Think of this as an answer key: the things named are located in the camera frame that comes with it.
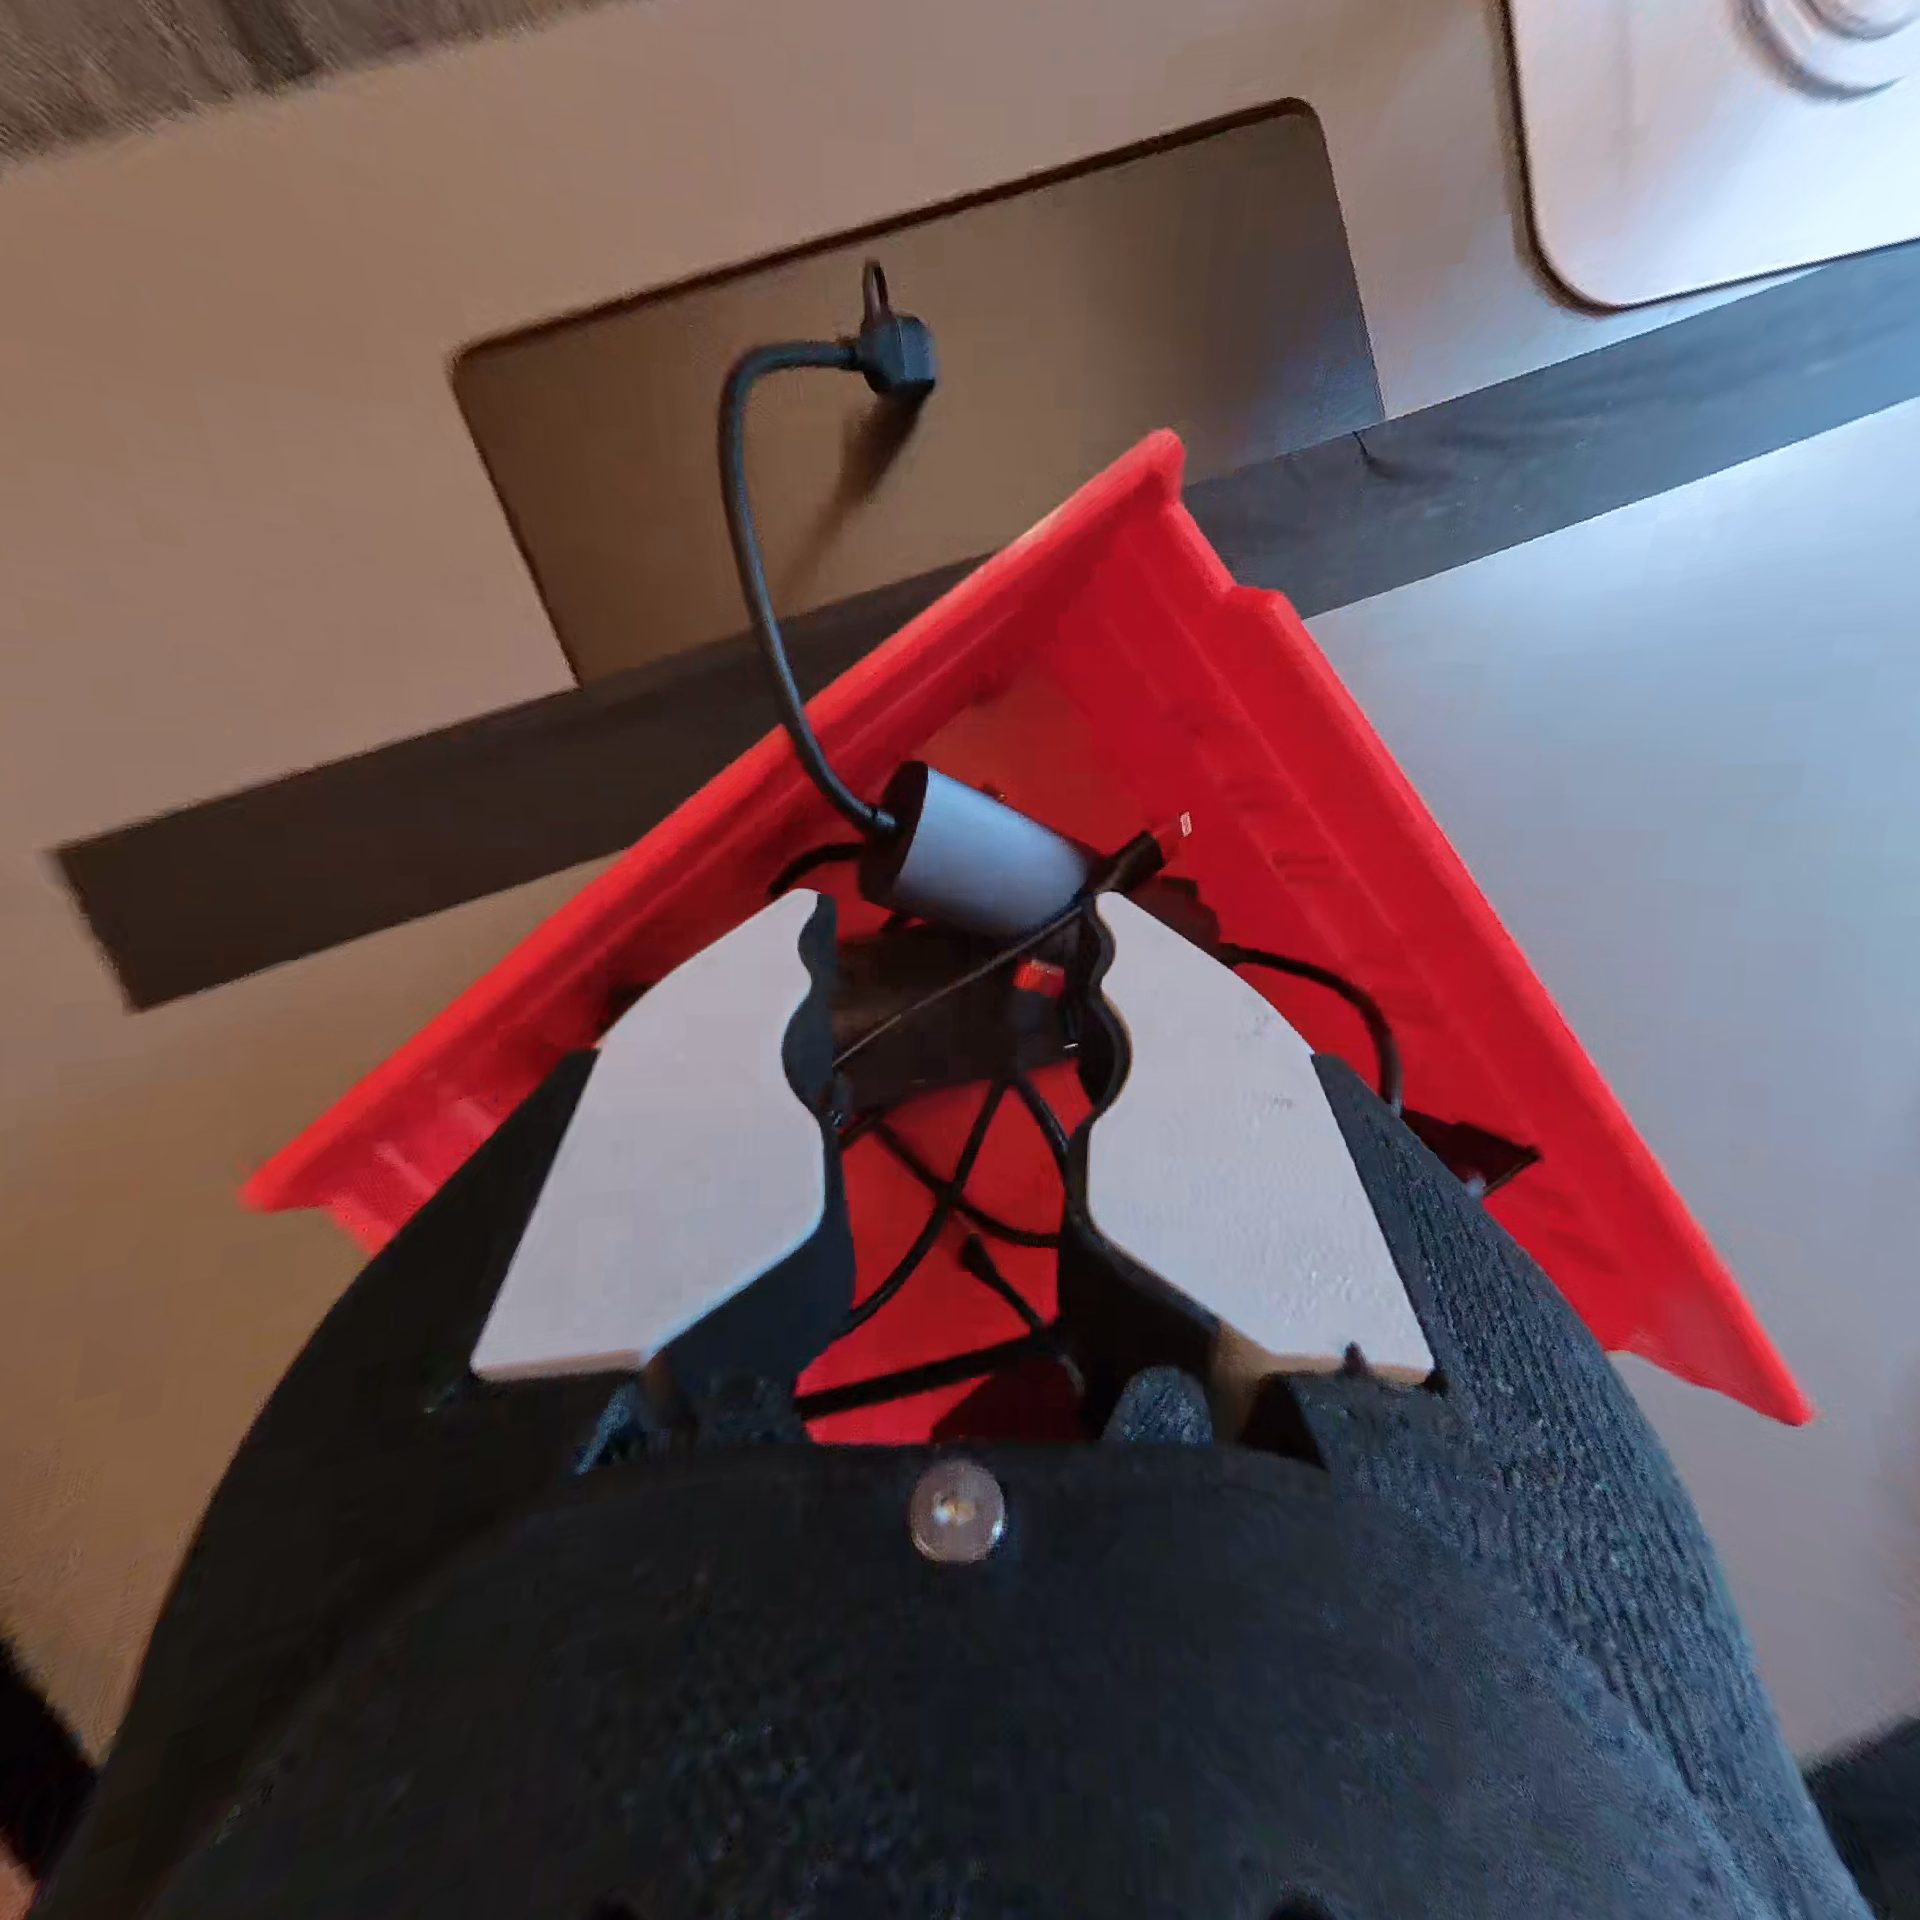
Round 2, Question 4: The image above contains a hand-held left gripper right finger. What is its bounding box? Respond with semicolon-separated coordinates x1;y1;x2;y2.
1055;899;1438;1386

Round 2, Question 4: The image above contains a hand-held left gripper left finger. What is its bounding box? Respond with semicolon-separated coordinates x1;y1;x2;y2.
469;887;859;1386

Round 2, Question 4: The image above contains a red plastic bin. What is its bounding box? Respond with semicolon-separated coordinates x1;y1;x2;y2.
236;428;1814;1449

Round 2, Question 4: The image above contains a grey hub's attached cable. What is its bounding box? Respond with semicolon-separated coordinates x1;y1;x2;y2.
716;258;941;839

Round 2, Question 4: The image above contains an instruction sheet on stand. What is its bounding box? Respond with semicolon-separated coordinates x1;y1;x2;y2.
1503;0;1920;315

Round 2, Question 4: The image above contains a thin black cable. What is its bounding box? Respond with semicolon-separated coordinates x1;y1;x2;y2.
796;1049;1103;1423

